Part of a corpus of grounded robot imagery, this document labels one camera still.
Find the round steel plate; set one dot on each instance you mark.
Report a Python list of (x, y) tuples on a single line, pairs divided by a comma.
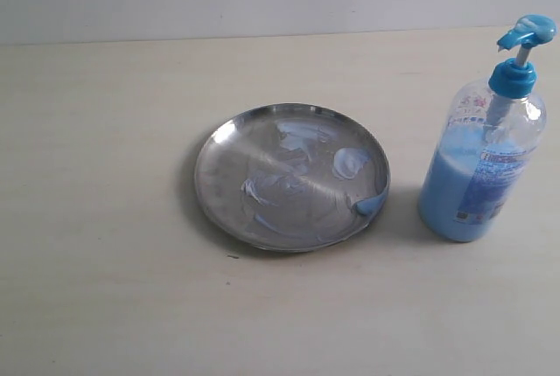
[(265, 177)]

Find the blue lotion pump bottle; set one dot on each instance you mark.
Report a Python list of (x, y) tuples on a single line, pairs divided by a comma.
[(492, 129)]

